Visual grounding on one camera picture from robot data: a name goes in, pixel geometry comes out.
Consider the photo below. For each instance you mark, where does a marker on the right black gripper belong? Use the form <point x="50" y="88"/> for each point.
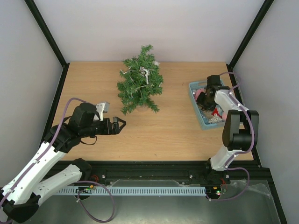
<point x="202" y="100"/>

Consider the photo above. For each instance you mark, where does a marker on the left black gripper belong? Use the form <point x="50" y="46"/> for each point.
<point x="115" y="130"/>

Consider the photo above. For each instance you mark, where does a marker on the small green christmas tree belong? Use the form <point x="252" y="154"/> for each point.
<point x="131" y="104"/>

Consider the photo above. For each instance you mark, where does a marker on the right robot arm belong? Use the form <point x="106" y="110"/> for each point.
<point x="240" y="130"/>

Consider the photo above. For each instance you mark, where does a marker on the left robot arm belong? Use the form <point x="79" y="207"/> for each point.
<point x="21" y="198"/>

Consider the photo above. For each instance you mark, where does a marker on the pink fluffy ornament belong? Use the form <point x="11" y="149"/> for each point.
<point x="198" y="92"/>

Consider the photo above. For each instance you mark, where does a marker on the red reindeer ornament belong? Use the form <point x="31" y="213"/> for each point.
<point x="216" y="112"/>

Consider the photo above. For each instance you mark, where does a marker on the white snowflake ornament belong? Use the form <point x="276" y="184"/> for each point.
<point x="215" y="119"/>

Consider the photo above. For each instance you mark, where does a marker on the light blue plastic basket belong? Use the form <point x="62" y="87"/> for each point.
<point x="202" y="119"/>

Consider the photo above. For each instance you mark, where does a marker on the black aluminium frame rail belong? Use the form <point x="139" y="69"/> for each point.
<point x="187" y="172"/>

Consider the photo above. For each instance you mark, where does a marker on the light blue cable duct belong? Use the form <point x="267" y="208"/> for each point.
<point x="134" y="191"/>

